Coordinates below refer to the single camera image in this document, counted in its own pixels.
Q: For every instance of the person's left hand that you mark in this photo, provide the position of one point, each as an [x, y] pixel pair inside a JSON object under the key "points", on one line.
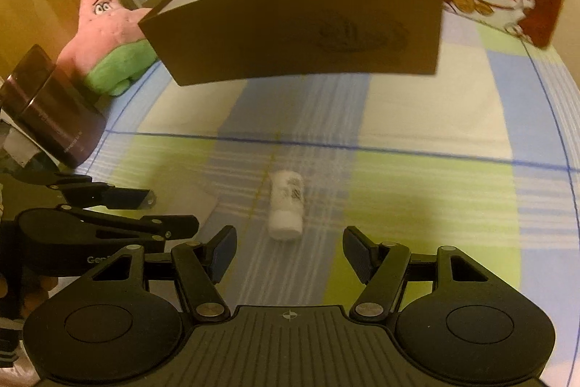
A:
{"points": [[37, 294]]}

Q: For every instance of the brown cardboard box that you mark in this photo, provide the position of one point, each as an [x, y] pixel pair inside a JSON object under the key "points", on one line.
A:
{"points": [[202, 41]]}

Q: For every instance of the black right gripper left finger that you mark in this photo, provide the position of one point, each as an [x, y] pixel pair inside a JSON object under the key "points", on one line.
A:
{"points": [[198, 269]]}

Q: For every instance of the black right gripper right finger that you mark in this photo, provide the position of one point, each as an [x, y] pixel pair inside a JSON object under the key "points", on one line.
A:
{"points": [[381, 268]]}

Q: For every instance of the checkered tablecloth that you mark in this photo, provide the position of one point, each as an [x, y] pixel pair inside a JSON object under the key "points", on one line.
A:
{"points": [[483, 155]]}

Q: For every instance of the dark brown cylindrical canister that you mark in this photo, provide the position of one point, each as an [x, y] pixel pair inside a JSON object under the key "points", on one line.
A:
{"points": [[41, 100]]}

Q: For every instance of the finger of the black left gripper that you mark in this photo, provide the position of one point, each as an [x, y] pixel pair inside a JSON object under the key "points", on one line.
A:
{"points": [[169, 227], [85, 195]]}

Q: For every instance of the small white bottle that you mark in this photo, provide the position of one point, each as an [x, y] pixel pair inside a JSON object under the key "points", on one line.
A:
{"points": [[286, 205]]}

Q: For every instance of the pink starfish plush toy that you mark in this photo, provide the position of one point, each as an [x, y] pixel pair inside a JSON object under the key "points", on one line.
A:
{"points": [[109, 51]]}

